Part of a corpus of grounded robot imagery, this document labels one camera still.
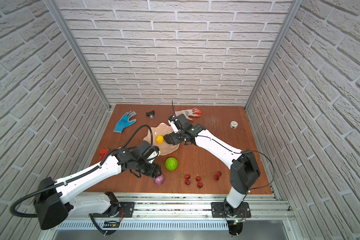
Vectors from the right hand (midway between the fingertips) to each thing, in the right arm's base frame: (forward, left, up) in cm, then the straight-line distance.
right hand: (175, 134), depth 83 cm
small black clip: (+31, +19, -15) cm, 40 cm away
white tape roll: (+15, -43, -15) cm, 48 cm away
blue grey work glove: (+27, +38, -16) cm, 49 cm away
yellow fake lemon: (+5, +10, -12) cm, 17 cm away
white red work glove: (+30, -16, -15) cm, 37 cm away
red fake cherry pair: (-19, -5, -16) cm, 25 cm away
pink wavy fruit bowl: (+13, +9, -12) cm, 20 cm away
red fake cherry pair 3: (-20, -22, -17) cm, 35 cm away
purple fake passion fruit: (-21, +10, -13) cm, 26 cm away
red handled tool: (+1, +47, -16) cm, 50 cm away
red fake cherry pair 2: (-24, -12, -16) cm, 31 cm away
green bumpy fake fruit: (-13, +3, -11) cm, 17 cm away
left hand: (-18, +10, -6) cm, 21 cm away
